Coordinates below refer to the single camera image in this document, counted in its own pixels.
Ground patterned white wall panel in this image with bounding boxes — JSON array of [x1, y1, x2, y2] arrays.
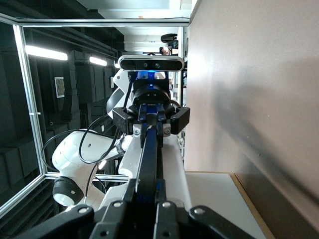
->
[[54, 77, 66, 99]]

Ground black camera device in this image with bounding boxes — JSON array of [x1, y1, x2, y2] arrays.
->
[[159, 33, 179, 56]]

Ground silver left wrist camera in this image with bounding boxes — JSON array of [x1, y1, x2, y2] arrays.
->
[[117, 54, 185, 73]]

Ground black metal drawer handle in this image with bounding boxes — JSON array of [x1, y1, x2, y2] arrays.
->
[[134, 113, 165, 239]]

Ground long ceiling light strip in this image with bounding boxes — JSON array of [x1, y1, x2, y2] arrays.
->
[[24, 44, 68, 61]]

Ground short ceiling light strip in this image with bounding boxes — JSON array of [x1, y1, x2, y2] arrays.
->
[[89, 56, 108, 67]]

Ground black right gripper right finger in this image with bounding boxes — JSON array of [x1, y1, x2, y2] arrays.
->
[[153, 179, 255, 239]]

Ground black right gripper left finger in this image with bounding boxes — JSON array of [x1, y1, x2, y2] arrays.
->
[[9, 177, 141, 239]]

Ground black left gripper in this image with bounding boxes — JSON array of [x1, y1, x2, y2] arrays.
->
[[112, 84, 191, 148]]

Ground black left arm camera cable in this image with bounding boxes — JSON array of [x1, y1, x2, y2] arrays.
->
[[40, 71, 136, 200]]

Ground aluminium profile frame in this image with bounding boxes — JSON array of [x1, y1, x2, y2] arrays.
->
[[0, 12, 190, 215]]

